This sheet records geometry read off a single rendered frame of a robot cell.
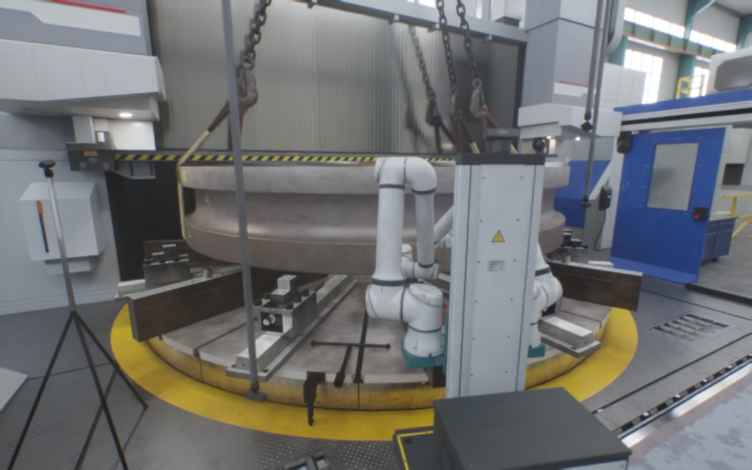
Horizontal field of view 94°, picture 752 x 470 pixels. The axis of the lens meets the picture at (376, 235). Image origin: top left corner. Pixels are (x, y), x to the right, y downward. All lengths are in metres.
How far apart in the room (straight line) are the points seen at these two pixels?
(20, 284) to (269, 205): 3.56
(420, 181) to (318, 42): 4.58
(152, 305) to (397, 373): 2.10
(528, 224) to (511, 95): 6.60
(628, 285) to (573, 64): 3.87
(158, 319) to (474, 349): 2.72
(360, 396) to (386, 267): 1.39
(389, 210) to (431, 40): 5.56
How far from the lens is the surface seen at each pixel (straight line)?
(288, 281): 2.92
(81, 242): 5.29
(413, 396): 2.79
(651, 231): 7.20
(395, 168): 1.58
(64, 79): 3.65
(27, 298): 6.00
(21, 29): 4.22
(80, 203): 5.23
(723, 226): 8.81
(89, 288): 5.83
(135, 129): 4.53
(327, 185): 2.83
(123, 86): 3.59
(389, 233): 1.56
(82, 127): 4.42
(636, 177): 7.27
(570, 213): 8.31
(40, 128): 4.68
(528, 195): 1.49
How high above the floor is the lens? 1.74
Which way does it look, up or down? 11 degrees down
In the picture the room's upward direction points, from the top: straight up
